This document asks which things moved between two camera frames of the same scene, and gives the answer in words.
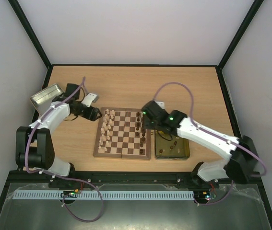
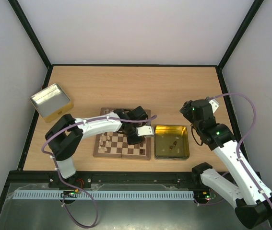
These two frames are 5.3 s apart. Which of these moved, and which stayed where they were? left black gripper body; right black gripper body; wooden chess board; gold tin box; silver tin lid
Moved: right black gripper body; left black gripper body
Stayed: gold tin box; wooden chess board; silver tin lid
